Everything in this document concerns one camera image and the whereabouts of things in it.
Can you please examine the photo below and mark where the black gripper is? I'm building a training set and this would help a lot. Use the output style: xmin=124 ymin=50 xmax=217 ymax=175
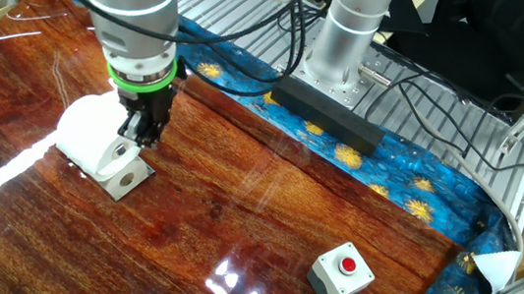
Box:
xmin=111 ymin=79 xmax=177 ymax=152

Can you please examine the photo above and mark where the white toilet paper roll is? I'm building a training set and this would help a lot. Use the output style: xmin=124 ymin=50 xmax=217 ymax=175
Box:
xmin=50 ymin=86 xmax=148 ymax=186

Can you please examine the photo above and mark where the glossy wood grain mat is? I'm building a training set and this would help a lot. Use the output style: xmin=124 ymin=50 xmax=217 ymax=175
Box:
xmin=0 ymin=0 xmax=491 ymax=294

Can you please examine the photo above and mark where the black foam block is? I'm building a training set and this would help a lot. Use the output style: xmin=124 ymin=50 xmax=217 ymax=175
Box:
xmin=264 ymin=72 xmax=392 ymax=159

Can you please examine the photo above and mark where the red push button box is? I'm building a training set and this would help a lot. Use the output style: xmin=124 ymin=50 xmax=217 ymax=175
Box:
xmin=304 ymin=237 xmax=379 ymax=294

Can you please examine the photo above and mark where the blue starry tablecloth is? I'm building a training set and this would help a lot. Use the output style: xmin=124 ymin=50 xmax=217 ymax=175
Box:
xmin=0 ymin=0 xmax=524 ymax=294

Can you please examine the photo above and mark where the black office chair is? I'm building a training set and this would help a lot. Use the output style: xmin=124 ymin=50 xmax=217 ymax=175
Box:
xmin=378 ymin=0 xmax=524 ymax=116

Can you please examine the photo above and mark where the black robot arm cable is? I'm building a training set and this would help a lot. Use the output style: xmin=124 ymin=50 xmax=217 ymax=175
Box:
xmin=32 ymin=0 xmax=320 ymax=104

